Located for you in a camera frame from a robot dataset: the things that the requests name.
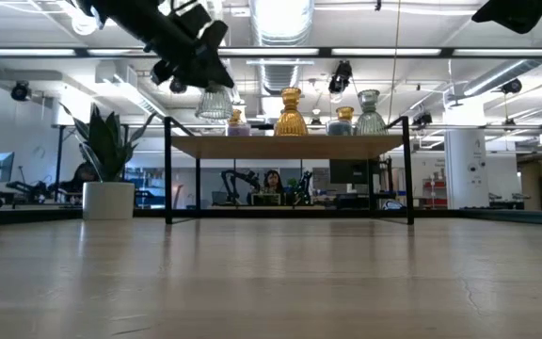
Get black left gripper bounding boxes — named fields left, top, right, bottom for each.
left=150, top=44, right=235, bottom=90

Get clear glass candle holder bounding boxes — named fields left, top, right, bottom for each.
left=195, top=82, right=235, bottom=121

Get purple candle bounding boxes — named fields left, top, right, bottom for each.
left=225, top=122, right=252, bottom=137

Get clear ribbed glass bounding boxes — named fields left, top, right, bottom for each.
left=355, top=89, right=390, bottom=137

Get wooden shelf black metal legs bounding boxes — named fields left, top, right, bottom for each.
left=163, top=115, right=415, bottom=226

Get person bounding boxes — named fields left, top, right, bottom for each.
left=61, top=162, right=99, bottom=194
left=260, top=169, right=286, bottom=196

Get green snake plant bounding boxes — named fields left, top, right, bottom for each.
left=58, top=102, right=158, bottom=184

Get white round column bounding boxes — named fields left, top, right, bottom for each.
left=443, top=129, right=489, bottom=211

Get white plant pot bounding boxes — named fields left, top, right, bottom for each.
left=81, top=181, right=136, bottom=221

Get black monitor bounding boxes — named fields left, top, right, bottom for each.
left=328, top=159, right=371, bottom=186

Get red storage rack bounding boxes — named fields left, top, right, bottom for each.
left=421, top=176, right=447, bottom=209

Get black aluminium rig frame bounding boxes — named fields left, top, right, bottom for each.
left=0, top=45, right=542, bottom=227

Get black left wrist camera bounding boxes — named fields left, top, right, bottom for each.
left=169, top=0, right=231, bottom=48

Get silver ceiling duct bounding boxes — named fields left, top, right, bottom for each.
left=250, top=0, right=315, bottom=95

